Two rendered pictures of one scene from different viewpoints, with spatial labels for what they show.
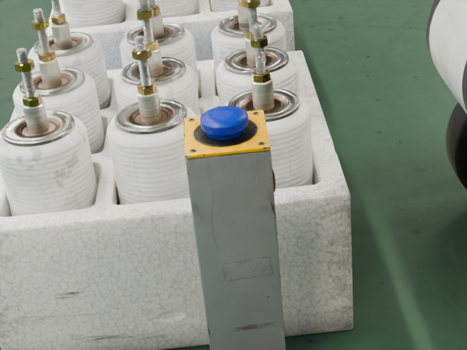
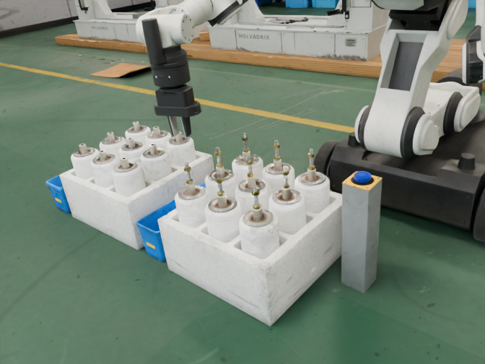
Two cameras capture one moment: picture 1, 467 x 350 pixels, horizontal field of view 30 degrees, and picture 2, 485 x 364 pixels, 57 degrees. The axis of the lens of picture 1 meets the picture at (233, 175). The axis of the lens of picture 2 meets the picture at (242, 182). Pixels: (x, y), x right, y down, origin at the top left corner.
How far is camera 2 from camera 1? 0.91 m
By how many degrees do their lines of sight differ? 40
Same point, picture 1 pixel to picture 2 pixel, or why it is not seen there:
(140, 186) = (297, 223)
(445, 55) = (382, 137)
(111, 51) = (153, 198)
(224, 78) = (276, 178)
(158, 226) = (312, 234)
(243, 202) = (377, 200)
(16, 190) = (264, 245)
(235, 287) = (372, 232)
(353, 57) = not seen: hidden behind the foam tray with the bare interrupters
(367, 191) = not seen: hidden behind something
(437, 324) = not seen: hidden behind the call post
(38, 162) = (274, 228)
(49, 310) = (283, 289)
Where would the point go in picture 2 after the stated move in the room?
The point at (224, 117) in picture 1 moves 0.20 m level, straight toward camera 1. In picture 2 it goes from (364, 174) to (452, 197)
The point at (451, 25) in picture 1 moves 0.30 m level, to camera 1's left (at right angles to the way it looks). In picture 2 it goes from (381, 127) to (320, 171)
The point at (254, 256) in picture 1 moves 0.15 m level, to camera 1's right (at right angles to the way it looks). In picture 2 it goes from (376, 219) to (402, 193)
